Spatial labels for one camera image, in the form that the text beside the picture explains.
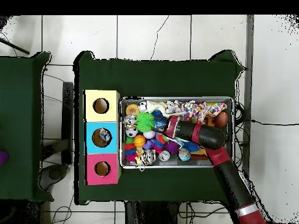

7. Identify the small orange basketball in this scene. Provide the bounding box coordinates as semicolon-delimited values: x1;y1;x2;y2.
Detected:
133;135;146;148

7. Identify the crushed silver can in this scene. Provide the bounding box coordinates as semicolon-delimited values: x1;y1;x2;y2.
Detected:
140;147;158;165

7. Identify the shallow wire mesh bin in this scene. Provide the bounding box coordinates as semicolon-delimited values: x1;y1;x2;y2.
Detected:
119;96;235;169

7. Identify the smooth silver can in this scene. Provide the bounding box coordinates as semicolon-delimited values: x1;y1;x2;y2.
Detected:
123;114;138;129

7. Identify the dark green side table cloth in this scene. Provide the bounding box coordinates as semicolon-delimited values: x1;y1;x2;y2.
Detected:
0;51;53;202

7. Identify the wooden box with three holes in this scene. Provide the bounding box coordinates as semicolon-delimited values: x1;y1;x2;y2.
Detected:
83;89;121;186

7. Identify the grey round floor base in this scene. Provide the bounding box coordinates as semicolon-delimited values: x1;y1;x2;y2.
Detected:
46;164;68;184

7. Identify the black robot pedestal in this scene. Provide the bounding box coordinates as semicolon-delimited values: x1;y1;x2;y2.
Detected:
123;200;189;224

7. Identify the clear plastic bottle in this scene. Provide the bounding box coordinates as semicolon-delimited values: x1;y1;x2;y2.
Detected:
98;129;112;145

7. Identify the polka dot colourful cloth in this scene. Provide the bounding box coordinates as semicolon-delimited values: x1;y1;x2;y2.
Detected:
167;99;228;124

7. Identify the purple object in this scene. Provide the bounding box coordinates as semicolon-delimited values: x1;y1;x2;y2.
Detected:
0;150;10;166

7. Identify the black upright panel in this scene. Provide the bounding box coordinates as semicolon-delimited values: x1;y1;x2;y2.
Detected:
61;81;75;165

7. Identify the blue spiky rubber ball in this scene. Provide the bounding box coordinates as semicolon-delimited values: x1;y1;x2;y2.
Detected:
151;110;169;131

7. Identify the cream knitted cloth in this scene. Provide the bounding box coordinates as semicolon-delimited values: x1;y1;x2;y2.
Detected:
138;100;168;114

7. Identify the toy burger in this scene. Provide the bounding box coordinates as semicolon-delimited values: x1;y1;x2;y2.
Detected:
125;103;141;117

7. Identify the small globe ball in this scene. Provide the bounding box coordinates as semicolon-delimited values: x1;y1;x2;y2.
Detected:
178;148;192;162

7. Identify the brown toy football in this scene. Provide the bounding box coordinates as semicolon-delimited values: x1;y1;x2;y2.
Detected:
214;111;230;130

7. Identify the green spiky rubber ball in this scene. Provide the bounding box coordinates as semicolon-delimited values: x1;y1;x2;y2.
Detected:
135;111;155;133

